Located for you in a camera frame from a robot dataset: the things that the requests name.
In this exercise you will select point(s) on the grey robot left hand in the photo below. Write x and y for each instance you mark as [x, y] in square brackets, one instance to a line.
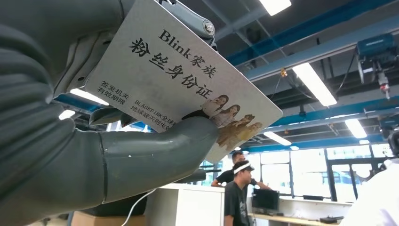
[156, 156]

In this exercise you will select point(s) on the white printed ID card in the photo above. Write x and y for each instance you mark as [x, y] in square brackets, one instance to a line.
[162, 71]

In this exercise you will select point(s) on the person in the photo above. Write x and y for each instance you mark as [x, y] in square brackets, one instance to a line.
[237, 199]
[224, 177]
[374, 199]

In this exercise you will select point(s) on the white cabinet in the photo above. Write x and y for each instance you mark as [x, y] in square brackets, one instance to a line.
[187, 206]

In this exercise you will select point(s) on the ceiling light panel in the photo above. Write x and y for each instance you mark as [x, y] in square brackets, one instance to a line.
[277, 138]
[88, 96]
[67, 114]
[356, 128]
[276, 5]
[315, 84]

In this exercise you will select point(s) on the black computer monitor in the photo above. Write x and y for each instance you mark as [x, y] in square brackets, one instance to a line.
[265, 201]

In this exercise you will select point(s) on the wooden background desk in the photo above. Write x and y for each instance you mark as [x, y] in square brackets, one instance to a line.
[280, 219]

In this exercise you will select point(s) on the flat black desk device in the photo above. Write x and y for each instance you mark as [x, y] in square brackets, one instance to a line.
[330, 220]

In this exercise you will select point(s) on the blue overhead hoist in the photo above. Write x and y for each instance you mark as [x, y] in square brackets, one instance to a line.
[375, 50]

